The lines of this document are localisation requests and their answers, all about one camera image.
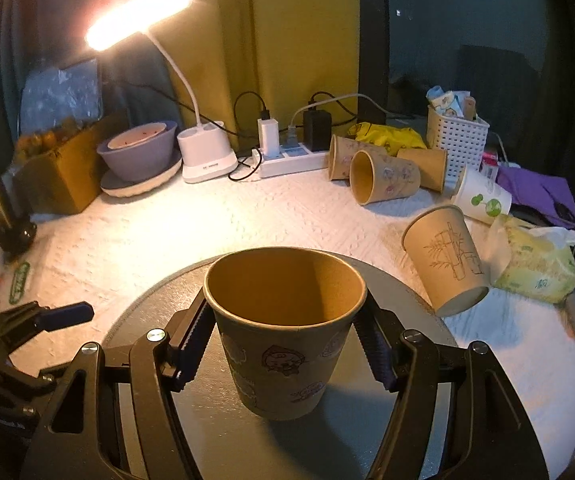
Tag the white quilted tablecloth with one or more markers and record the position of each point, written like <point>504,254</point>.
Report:
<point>167,230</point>

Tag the white charger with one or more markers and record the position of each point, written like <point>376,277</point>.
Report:
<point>269,135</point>

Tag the white plastic basket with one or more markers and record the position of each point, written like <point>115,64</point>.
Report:
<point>455,147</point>

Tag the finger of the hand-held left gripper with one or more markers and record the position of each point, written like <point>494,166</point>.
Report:
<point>22,371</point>
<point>67,313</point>

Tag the black charger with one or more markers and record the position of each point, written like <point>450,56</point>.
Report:
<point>317,129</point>

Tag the blue plastic bag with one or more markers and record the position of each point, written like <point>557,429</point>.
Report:
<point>62,92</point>

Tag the black metal bottle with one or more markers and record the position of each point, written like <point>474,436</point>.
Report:
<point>4,215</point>

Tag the white plate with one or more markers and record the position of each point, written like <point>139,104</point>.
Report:
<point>140,186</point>

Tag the purple cloth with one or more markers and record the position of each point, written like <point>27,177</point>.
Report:
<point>532,187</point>

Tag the pink small box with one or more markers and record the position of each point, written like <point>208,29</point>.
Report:
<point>490,162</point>

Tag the brown cartoon print paper cup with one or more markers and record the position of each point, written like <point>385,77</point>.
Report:
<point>287,360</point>
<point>392,177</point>
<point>347,155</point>
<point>427,165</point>

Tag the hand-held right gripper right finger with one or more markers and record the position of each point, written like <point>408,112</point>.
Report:
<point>376,356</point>

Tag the pile of small orange fruits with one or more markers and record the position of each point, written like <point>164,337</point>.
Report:
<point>47,139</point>

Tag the cardboard box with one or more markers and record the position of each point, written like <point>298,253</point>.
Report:
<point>62,180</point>

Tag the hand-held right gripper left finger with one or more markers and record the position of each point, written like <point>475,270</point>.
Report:
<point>192,351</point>

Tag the white power strip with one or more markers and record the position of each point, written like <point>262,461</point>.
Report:
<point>292,159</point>

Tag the yellow plastic bag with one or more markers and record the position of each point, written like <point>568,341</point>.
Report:
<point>392,137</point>

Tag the grey round turntable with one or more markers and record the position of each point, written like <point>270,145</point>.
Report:
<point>287,445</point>

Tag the packets in basket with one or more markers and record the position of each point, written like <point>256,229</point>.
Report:
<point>450,100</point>

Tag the purple bowl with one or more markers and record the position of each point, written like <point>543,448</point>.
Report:
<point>137,160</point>

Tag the brown bamboo print paper cup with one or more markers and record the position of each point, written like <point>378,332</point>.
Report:
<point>447,260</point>

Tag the white green print paper cup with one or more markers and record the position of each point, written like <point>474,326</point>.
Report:
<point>485,197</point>

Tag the white desk lamp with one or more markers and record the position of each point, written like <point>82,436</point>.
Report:
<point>205,152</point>

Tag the green tissue pack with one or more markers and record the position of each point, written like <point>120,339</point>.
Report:
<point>537,265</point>

